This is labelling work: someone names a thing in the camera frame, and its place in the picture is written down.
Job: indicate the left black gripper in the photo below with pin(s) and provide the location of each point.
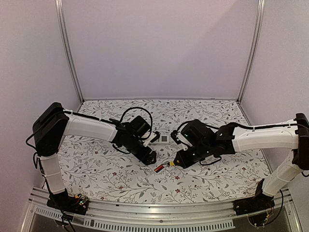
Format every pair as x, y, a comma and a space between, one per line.
142, 157

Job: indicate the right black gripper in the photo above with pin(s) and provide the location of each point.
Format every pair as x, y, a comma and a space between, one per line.
183, 162

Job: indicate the yellow handled screwdriver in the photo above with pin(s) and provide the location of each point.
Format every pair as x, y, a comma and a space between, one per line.
170, 163

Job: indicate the plain white remote control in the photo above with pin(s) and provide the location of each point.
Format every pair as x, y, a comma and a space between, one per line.
158, 168

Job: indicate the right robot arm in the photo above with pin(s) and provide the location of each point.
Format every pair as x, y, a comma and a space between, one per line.
200, 141

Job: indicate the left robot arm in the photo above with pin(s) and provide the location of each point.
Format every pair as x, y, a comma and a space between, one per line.
57, 123

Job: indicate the white remote with screen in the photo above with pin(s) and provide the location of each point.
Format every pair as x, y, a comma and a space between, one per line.
162, 140

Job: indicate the floral patterned table mat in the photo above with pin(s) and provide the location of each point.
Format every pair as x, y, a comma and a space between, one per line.
94, 168

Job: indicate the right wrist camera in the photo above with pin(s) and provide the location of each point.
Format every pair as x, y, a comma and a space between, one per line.
176, 139

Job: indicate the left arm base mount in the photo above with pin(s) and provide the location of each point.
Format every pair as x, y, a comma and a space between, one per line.
72, 204

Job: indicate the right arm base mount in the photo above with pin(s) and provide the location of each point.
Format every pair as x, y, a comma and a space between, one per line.
257, 210

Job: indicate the front aluminium rail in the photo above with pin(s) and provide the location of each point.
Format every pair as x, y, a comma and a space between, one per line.
105, 216

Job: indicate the right aluminium frame post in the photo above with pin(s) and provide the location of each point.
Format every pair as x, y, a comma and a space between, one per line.
253, 49

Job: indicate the aluminium frame post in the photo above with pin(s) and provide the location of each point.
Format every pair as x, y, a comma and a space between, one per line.
67, 49
253, 49

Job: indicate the left aluminium frame post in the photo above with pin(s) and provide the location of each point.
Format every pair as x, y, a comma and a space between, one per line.
67, 49

